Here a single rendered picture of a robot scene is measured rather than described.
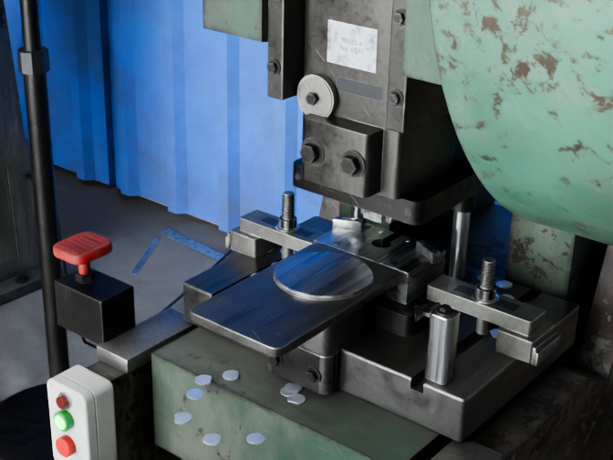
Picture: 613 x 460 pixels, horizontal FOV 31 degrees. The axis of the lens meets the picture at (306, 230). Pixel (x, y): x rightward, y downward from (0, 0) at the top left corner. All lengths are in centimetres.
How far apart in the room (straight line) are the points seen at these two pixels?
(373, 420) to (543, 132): 57
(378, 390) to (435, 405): 8
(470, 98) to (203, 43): 232
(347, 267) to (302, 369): 14
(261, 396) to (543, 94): 67
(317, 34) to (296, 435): 48
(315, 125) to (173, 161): 204
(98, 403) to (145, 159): 208
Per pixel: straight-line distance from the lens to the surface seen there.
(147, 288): 303
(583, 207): 97
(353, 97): 133
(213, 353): 148
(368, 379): 137
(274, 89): 136
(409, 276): 141
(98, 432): 149
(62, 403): 147
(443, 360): 130
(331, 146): 133
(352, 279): 137
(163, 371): 149
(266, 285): 136
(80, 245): 152
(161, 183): 346
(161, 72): 333
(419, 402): 134
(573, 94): 85
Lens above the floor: 141
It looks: 25 degrees down
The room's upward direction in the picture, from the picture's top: 1 degrees clockwise
